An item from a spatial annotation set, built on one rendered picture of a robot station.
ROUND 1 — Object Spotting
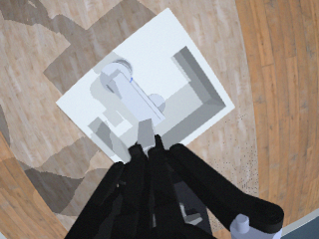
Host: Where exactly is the silver mixer tap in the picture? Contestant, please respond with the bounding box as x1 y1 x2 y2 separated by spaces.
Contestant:
100 58 165 126

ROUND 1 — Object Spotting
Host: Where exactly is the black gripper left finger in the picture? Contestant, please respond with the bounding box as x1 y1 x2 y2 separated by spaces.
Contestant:
64 120 154 239

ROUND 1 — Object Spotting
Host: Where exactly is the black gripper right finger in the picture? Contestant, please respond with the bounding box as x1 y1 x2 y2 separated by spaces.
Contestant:
145 119 284 239

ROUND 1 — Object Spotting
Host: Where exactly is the white rectangular sink basin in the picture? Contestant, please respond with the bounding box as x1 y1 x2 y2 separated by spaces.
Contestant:
56 7 235 164

